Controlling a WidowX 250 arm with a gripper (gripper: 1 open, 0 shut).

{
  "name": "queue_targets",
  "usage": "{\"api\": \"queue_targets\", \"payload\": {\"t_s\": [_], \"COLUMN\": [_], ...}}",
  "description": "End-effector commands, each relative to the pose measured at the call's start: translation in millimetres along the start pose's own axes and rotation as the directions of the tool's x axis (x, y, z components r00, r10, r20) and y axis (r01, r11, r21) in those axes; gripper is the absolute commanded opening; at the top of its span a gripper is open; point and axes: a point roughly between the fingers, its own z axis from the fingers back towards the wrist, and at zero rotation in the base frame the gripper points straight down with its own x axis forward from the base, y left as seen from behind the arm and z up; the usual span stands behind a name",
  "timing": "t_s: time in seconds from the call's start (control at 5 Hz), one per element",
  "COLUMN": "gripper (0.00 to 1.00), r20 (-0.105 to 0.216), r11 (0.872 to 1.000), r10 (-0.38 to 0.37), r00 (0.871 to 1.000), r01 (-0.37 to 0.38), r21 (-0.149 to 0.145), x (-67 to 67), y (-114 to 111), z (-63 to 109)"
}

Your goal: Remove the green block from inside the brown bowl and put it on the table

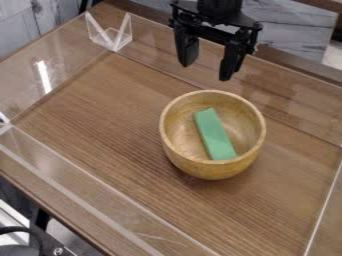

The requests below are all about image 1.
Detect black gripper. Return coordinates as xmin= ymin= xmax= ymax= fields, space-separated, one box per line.
xmin=170 ymin=0 xmax=263 ymax=81

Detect brown wooden bowl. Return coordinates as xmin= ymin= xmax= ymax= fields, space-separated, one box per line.
xmin=159 ymin=90 xmax=266 ymax=180

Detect green rectangular block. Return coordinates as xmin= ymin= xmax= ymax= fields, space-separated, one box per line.
xmin=194 ymin=108 xmax=236 ymax=161

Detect clear acrylic tray walls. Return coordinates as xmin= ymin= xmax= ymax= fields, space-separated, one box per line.
xmin=0 ymin=15 xmax=342 ymax=256

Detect black table leg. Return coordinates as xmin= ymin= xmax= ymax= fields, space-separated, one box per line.
xmin=35 ymin=208 xmax=51 ymax=231

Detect black cable on floor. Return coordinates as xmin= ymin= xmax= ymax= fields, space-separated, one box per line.
xmin=0 ymin=225 xmax=45 ymax=256

